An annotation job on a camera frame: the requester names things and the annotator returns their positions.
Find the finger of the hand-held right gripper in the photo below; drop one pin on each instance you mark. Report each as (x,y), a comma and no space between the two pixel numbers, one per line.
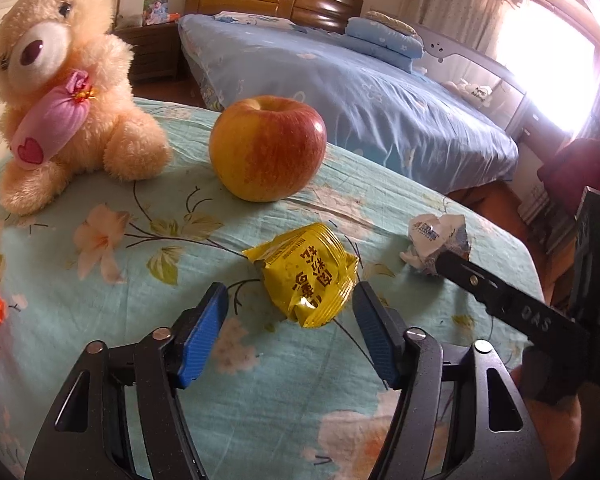
(500,295)

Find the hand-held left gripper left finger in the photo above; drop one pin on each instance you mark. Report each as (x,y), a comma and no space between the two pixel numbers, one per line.
(202,342)

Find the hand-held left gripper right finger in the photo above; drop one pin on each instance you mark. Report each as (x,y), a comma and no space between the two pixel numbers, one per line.
(375,342)

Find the white wrapper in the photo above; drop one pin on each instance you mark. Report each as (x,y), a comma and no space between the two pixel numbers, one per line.
(430,240)

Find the yellow snack packet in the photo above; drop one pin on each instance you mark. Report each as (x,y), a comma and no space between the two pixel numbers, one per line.
(305,275)

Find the red chair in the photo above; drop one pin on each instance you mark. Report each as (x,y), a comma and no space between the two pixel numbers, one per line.
(575,167)

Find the red yellow apple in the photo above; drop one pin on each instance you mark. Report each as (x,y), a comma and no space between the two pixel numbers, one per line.
(267,150)

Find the white plush toy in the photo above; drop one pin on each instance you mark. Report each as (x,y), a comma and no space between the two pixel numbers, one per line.
(470,92)

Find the bright window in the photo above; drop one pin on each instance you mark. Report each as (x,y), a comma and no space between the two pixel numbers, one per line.
(550,65)

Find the bed with blue sheet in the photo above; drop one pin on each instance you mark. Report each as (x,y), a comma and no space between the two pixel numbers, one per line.
(360,110)

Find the folded blue quilt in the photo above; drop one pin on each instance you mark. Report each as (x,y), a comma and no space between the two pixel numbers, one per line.
(385,45)

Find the dark wooden nightstand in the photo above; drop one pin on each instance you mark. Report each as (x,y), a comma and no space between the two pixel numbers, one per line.
(150,55)

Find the pale yellow pillow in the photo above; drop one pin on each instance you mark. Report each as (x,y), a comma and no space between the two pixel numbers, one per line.
(392,21)

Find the cream teddy bear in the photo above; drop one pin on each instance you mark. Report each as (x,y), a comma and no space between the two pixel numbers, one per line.
(60,85)

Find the patterned curtain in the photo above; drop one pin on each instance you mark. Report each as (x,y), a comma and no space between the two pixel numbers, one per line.
(470,0)

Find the white printed pillow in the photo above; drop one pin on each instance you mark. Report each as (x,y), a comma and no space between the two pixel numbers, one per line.
(245,19)

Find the white crib rail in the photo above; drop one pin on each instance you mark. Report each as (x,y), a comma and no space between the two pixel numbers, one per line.
(472,60)

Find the photo frame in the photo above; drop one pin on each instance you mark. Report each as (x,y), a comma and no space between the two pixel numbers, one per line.
(156,11)

